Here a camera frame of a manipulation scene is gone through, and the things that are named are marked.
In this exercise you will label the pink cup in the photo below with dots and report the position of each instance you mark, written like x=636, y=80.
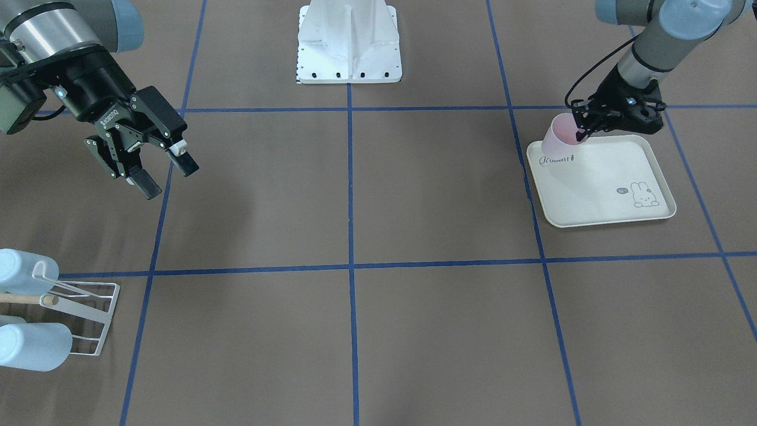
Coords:
x=562, y=141

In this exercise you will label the cream plastic tray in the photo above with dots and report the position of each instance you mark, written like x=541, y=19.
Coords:
x=608, y=180

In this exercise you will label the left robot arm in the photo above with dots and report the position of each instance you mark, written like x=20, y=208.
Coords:
x=670, y=31

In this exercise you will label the white wire cup rack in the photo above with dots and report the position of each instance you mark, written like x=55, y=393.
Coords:
x=86, y=308

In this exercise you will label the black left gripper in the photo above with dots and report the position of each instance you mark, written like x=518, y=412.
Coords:
x=609, y=93

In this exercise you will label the white pedestal column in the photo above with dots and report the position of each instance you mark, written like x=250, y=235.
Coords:
x=341, y=42

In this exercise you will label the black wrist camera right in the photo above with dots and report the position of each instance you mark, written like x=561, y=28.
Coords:
x=20, y=101

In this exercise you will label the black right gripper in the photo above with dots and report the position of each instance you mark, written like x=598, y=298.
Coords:
x=91, y=89

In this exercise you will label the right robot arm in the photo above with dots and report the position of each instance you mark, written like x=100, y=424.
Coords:
x=67, y=47

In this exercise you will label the light blue cup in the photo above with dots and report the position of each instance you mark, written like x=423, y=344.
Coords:
x=41, y=346
x=27, y=273

